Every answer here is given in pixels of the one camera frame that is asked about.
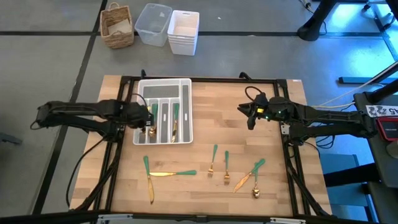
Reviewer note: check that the white plastic storage bin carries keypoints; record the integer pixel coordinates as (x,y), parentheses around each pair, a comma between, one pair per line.
(183,46)

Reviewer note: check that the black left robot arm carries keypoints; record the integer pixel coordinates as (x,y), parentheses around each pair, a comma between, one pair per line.
(77,110)

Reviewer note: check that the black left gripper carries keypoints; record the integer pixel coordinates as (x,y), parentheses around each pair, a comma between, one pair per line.
(141,115)

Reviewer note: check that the clear plastic storage bin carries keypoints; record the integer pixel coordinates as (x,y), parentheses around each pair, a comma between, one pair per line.
(152,25)

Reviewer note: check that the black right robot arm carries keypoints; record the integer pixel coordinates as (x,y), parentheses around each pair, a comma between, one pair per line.
(326,119)

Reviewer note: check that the red framed black device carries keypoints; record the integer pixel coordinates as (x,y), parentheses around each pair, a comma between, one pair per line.
(388,129)

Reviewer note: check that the grey chair leg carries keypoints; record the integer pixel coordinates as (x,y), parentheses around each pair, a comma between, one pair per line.
(11,139)

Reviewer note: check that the woven wicker basket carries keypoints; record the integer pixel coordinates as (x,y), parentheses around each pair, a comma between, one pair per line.
(116,42)

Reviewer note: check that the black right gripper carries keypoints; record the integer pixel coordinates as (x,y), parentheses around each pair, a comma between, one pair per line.
(263,107)

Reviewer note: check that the black metal bar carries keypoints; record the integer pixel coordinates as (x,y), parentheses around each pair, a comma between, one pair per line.
(357,80)

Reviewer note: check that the white label black print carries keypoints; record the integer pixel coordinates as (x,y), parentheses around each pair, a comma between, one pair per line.
(381,111)

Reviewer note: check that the small silver bracket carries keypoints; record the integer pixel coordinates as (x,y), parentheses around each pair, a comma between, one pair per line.
(284,129)

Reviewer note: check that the black aluminium table frame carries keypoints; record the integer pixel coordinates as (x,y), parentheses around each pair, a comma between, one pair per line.
(202,79)

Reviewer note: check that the white plastic cutlery tray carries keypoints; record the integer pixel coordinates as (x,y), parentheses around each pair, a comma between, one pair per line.
(161,91)

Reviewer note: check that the black stand base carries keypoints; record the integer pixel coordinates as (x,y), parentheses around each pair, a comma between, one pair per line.
(311,29)

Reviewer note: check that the beige card sheet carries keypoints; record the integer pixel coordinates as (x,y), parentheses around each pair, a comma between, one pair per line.
(119,27)

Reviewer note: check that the silver corner bracket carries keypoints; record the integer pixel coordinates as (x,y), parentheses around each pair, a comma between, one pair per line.
(115,217)
(287,220)

